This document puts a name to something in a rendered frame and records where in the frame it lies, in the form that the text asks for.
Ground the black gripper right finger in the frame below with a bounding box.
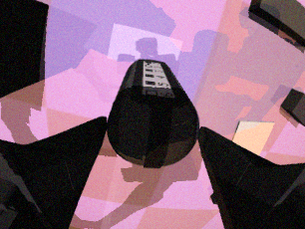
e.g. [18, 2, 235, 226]
[197, 126, 305, 229]

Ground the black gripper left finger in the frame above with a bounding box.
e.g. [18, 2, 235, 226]
[0, 115, 106, 229]

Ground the dark grey switch panel with green rocker switches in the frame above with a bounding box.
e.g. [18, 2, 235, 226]
[106, 59, 200, 167]

